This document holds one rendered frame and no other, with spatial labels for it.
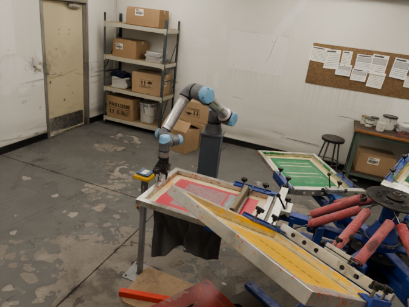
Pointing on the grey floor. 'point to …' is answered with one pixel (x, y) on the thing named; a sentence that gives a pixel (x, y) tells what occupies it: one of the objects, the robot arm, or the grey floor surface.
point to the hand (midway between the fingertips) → (160, 183)
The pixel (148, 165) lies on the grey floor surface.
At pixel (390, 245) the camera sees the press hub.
